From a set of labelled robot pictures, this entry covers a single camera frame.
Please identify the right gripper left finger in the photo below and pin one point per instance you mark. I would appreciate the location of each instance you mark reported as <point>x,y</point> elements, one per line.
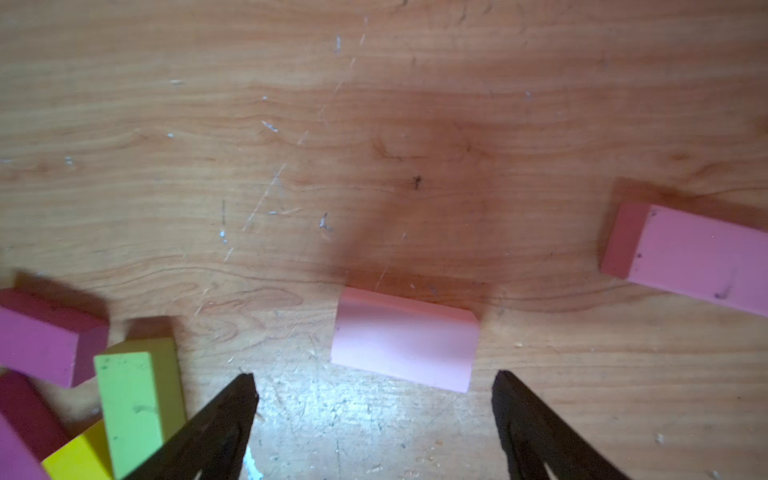
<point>211,445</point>

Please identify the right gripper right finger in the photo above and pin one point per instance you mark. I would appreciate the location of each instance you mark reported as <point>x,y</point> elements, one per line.
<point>538,443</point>

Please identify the dark magenta block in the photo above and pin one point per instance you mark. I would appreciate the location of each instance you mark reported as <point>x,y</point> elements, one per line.
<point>30,417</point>

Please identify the magenta block top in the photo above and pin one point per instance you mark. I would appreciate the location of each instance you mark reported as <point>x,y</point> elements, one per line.
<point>48,341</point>

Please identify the magenta block middle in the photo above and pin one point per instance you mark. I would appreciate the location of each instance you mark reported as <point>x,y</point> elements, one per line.
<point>21,453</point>

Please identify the green block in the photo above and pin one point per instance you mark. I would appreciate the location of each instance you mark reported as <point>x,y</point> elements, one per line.
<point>142,399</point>

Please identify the light pink block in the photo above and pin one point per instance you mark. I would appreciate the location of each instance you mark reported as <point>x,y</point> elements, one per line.
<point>421,342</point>

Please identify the yellow block centre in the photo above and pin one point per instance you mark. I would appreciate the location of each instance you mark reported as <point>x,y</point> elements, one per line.
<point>84,457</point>

